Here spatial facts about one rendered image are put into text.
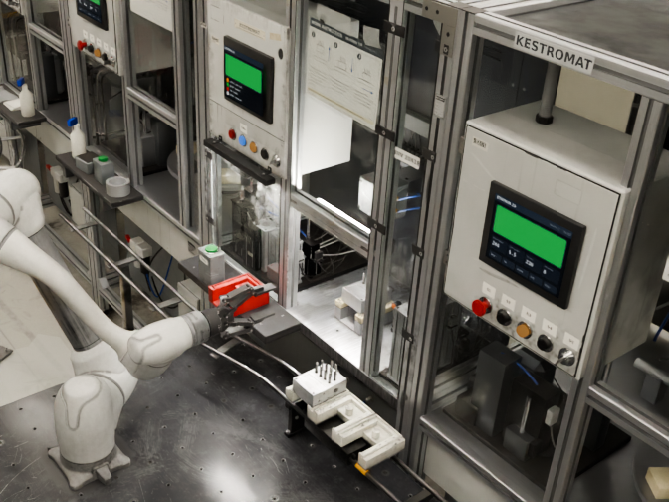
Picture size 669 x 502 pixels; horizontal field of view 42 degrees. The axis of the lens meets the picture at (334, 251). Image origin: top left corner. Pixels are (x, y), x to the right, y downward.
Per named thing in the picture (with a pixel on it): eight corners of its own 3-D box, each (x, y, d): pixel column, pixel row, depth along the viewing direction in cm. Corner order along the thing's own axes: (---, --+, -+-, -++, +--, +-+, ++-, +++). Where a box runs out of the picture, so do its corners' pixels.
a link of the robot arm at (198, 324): (192, 326, 227) (212, 319, 230) (175, 310, 233) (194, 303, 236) (193, 354, 232) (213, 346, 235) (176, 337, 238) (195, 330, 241)
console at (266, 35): (202, 134, 285) (199, -7, 262) (274, 118, 301) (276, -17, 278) (276, 182, 258) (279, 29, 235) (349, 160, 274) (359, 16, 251)
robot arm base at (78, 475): (79, 501, 237) (77, 486, 235) (46, 454, 252) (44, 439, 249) (138, 472, 248) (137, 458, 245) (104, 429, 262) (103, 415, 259)
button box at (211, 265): (198, 277, 296) (197, 246, 290) (217, 270, 300) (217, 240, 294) (210, 287, 290) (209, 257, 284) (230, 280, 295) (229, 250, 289)
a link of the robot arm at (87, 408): (48, 460, 242) (39, 399, 231) (75, 417, 258) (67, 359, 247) (104, 468, 240) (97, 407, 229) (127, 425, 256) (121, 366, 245)
